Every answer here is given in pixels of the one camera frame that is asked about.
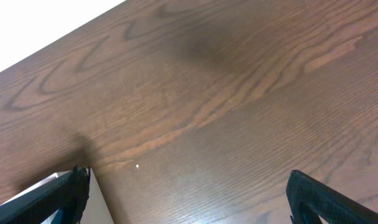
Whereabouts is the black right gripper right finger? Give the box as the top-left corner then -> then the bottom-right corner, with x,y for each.
286,170 -> 378,224

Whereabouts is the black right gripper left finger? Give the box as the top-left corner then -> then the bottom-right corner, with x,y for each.
0,166 -> 91,224

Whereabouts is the white cardboard box pink interior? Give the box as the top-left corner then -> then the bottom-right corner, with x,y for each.
3,169 -> 114,224

